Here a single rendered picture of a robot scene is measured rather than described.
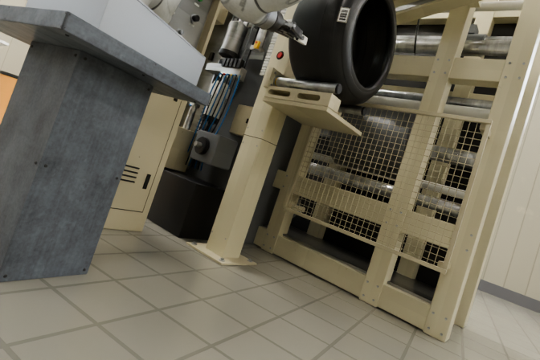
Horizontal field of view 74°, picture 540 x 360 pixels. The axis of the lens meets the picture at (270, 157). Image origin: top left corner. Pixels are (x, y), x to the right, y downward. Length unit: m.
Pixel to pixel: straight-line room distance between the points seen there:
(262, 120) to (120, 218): 0.82
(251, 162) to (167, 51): 0.84
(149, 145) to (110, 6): 0.90
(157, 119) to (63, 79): 0.77
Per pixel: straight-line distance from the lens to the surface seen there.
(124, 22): 1.03
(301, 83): 1.66
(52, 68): 1.14
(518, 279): 4.91
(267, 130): 1.80
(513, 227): 4.89
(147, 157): 1.79
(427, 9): 2.21
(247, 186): 1.79
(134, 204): 1.83
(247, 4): 1.21
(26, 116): 1.17
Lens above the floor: 0.46
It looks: 3 degrees up
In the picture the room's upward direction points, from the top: 19 degrees clockwise
